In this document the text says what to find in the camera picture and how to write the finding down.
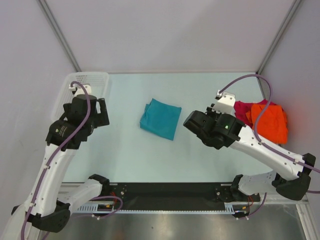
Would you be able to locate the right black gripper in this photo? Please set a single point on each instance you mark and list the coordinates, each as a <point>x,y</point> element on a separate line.
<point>211,112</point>

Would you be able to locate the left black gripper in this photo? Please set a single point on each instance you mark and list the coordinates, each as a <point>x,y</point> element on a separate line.
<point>101,118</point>

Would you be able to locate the teal t shirt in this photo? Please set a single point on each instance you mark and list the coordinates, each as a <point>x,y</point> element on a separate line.
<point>160,119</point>

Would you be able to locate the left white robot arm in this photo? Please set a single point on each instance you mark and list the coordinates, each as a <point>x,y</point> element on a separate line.
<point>44,209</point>

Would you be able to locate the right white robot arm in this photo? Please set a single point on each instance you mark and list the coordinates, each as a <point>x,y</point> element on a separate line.
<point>290,172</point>

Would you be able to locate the magenta folded t shirt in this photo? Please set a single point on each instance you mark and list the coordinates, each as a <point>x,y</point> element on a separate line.
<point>241,110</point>

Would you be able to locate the white plastic basket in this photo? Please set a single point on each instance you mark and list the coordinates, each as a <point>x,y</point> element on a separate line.
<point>98,81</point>

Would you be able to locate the orange folded t shirt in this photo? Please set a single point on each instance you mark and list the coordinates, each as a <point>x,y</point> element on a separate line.
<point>272,125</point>

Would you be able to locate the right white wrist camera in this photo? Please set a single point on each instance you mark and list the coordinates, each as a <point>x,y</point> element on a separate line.
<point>225,103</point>

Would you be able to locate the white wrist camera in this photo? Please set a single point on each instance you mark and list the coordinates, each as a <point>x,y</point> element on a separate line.
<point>78,90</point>
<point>225,103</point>

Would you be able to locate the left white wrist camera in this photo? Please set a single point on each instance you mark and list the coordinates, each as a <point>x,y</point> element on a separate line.
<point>78,90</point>

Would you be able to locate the white slotted cable duct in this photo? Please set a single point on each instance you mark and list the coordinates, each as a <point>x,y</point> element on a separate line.
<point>220,207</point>

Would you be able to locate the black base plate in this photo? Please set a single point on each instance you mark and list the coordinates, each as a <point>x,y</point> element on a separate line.
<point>177,192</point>

